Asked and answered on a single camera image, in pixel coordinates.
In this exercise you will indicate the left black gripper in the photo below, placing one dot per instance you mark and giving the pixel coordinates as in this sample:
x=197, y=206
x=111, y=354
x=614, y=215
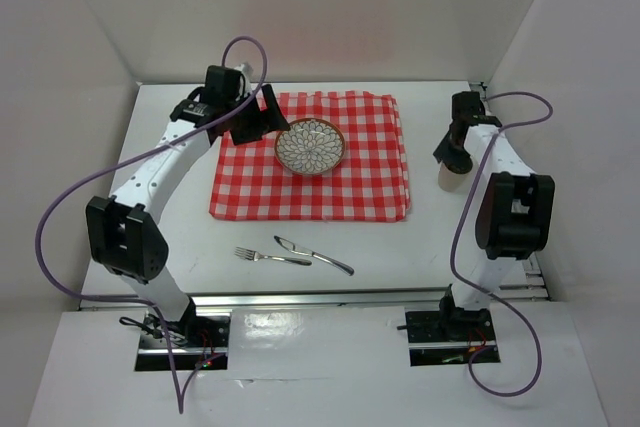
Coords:
x=264, y=121

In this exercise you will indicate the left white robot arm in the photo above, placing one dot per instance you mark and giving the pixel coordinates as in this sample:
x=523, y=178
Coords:
x=123, y=229

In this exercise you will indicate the red white checkered cloth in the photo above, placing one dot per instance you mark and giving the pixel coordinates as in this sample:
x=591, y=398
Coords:
x=370, y=184

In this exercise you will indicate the brown paper cup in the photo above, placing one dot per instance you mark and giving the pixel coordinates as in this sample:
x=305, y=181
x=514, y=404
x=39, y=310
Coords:
x=450, y=181

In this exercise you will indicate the patterned plate brown rim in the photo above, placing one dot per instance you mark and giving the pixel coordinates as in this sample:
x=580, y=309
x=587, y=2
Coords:
x=310, y=147

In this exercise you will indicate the silver fork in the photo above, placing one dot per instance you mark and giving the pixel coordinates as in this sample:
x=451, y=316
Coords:
x=254, y=256

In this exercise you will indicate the aluminium rail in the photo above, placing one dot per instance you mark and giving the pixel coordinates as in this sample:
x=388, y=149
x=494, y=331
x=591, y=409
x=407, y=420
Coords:
x=319, y=298
x=530, y=277

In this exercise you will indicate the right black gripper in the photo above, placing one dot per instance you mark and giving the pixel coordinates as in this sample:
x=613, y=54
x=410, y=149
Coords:
x=458, y=162

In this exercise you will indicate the aluminium right side rail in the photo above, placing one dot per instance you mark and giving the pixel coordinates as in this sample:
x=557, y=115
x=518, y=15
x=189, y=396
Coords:
x=530, y=277

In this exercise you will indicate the silver table knife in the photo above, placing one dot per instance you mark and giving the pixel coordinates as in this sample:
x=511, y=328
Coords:
x=300, y=250

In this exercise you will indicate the aluminium front rail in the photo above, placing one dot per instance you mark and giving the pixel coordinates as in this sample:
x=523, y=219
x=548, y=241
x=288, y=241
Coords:
x=319, y=298

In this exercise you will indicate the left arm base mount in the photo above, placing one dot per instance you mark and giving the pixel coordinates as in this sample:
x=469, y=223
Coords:
x=207, y=348

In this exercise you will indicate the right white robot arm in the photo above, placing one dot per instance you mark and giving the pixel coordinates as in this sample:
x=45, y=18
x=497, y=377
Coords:
x=464, y=301

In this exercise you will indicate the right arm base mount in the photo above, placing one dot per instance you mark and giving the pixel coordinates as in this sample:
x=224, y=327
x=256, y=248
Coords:
x=432, y=344

